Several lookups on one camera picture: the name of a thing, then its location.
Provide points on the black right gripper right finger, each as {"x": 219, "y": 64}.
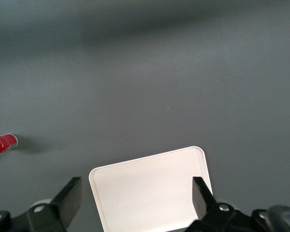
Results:
{"x": 203, "y": 200}

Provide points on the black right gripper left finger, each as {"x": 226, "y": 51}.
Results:
{"x": 67, "y": 198}

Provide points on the red coke bottle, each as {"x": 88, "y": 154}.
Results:
{"x": 2, "y": 142}

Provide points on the white rectangular tray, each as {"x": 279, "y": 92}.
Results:
{"x": 145, "y": 188}

